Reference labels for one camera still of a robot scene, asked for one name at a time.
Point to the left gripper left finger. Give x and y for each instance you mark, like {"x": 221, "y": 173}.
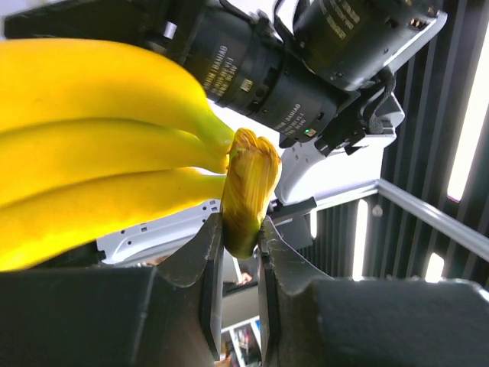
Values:
{"x": 114, "y": 317}

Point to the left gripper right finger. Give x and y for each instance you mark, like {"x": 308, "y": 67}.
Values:
{"x": 311, "y": 319}

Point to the yellow banana bunch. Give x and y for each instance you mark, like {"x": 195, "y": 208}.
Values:
{"x": 98, "y": 136}

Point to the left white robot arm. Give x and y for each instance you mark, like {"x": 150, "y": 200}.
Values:
{"x": 298, "y": 84}

